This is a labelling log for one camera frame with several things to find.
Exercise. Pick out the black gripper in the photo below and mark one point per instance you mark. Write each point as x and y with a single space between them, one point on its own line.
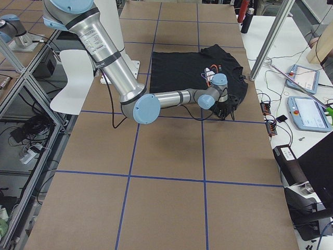
224 108

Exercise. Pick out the black water bottle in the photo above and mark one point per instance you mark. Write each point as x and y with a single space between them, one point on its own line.
247 21

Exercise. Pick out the white plastic chair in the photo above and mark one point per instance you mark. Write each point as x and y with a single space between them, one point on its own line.
79 71

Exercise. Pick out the black power box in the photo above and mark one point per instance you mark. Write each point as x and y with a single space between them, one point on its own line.
289 165

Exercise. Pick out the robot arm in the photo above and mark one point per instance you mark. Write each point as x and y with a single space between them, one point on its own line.
11 27
98 28

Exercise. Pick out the aluminium frame post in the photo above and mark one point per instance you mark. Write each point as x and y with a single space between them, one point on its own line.
272 34

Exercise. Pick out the red bottle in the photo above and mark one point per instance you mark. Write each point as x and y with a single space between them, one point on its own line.
242 10

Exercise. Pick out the far blue teach pendant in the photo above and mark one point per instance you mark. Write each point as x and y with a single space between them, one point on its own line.
305 77

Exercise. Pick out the blue teach pendant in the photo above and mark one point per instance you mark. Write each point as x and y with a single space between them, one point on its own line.
307 114
305 77

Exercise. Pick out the near blue teach pendant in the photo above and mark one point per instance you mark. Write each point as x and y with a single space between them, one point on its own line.
307 114

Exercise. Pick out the black printed t-shirt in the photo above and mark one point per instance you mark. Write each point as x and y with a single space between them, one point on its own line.
179 71

